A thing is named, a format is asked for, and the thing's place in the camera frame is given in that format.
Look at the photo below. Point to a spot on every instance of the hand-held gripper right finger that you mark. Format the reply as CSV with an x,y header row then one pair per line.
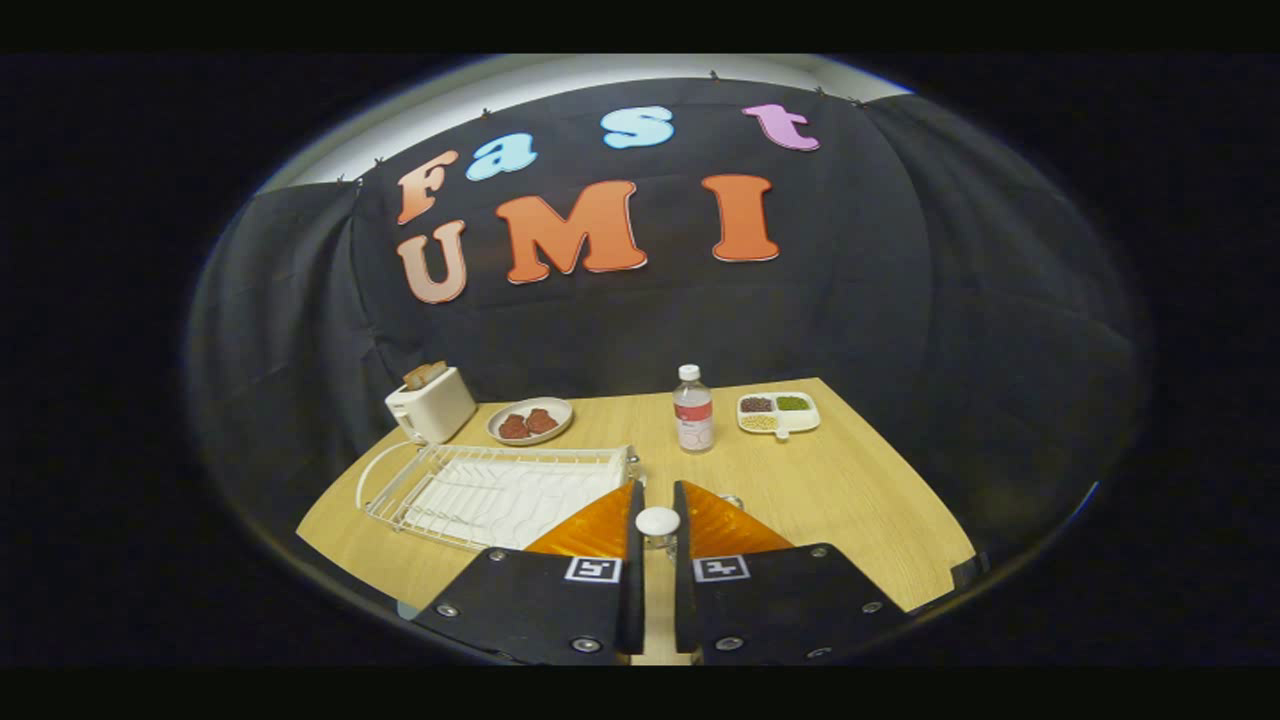
x,y
685,600

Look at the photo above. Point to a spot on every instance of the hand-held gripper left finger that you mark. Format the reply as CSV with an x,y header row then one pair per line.
x,y
632,600

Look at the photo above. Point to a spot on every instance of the beige round plate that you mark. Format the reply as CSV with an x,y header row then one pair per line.
x,y
566,416

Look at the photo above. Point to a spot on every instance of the clear plastic bottle red label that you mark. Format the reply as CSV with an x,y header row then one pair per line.
x,y
693,420

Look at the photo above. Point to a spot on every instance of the yellow beans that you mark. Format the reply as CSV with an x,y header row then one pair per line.
x,y
760,422

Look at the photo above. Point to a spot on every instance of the brown meat piece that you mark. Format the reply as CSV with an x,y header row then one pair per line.
x,y
513,427
542,421

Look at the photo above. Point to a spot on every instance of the dark red beans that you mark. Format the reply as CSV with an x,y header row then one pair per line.
x,y
757,404

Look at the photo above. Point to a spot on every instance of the white divided tray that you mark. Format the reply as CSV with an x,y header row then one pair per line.
x,y
800,422

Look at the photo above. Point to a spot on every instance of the green beans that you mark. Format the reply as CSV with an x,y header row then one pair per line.
x,y
792,403

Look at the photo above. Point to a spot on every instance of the white toaster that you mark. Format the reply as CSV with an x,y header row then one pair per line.
x,y
440,410

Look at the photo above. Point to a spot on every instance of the black table clamp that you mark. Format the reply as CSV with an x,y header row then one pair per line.
x,y
968,572

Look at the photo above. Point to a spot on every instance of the toast slice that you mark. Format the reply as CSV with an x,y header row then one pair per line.
x,y
414,379
436,372

